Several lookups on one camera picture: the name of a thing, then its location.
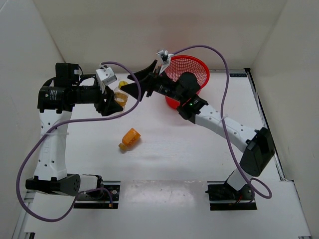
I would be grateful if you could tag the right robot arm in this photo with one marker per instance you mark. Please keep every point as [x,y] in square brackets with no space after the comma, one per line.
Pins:
[257,146]

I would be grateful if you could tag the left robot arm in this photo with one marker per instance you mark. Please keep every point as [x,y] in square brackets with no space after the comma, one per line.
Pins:
[86,182]

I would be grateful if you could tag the orange plastic bottle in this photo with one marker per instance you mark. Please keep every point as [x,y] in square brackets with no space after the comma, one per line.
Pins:
[129,139]

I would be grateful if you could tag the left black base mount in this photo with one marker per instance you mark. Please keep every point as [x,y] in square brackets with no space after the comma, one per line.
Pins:
[101,199]

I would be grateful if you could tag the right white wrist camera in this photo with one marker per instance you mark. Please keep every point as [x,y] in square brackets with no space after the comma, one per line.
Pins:
[165,56]

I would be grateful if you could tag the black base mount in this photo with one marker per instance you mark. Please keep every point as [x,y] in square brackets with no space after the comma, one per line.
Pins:
[101,199]
[223,197]

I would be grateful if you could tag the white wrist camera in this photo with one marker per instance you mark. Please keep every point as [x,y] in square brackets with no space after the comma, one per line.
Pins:
[105,76]
[165,56]

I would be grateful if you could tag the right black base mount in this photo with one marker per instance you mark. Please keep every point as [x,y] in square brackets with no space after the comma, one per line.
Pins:
[223,197]

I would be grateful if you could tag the red mesh plastic bin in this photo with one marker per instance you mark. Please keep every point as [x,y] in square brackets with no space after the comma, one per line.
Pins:
[184,63]

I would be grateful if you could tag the clear bottle yellow cap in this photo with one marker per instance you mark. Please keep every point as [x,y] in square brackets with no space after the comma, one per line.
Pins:
[120,96]

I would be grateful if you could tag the left aluminium frame rail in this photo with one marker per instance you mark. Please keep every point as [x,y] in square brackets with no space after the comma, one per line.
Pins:
[25,204]

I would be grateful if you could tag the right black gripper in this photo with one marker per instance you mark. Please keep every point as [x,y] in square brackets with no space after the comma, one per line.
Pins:
[153,83]

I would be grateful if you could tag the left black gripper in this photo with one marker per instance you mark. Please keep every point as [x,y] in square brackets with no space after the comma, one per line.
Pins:
[112,106]

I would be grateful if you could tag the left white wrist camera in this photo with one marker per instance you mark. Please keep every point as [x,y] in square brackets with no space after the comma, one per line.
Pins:
[105,76]

